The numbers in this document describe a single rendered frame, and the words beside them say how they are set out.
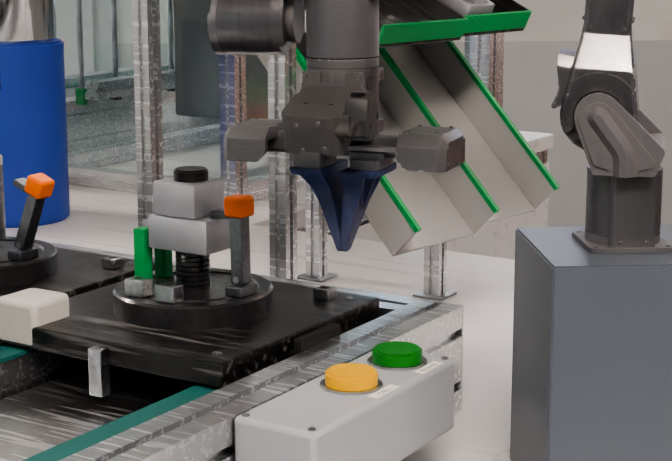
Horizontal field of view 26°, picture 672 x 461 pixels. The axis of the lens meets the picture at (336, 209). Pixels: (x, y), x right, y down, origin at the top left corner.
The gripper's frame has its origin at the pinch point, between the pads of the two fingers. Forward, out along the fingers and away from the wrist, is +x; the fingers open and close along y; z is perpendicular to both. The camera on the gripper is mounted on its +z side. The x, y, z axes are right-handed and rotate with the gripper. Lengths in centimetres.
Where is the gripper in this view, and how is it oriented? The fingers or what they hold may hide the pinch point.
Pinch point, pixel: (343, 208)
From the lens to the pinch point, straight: 116.7
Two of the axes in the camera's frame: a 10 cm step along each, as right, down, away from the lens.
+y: 9.3, 0.6, -3.6
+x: 0.1, 9.8, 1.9
